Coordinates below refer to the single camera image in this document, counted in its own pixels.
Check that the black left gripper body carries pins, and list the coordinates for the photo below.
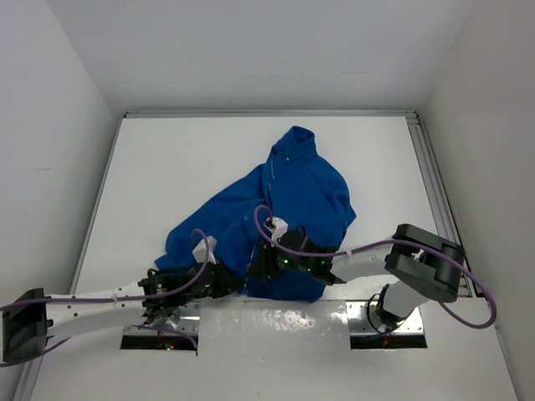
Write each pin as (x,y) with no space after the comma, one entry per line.
(214,287)

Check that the blue zip-up jacket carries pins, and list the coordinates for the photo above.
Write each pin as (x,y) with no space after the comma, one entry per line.
(295,184)

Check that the metal base plate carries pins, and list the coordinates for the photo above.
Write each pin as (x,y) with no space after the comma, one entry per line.
(185,319)
(363,321)

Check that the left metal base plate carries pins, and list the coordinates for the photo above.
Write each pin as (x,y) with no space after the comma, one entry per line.
(185,319)

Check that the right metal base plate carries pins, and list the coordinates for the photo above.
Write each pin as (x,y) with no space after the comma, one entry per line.
(363,321)

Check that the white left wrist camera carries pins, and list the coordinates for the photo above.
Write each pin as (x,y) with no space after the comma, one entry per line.
(205,248)

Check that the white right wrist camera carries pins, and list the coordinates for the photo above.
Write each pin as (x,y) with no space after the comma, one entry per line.
(277,227)

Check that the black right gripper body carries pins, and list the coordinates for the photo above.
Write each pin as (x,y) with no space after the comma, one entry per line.
(282,263)

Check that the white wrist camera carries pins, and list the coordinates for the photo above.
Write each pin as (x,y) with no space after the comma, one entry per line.
(277,227)
(205,248)

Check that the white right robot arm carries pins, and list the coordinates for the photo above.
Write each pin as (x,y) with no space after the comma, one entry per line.
(426,266)

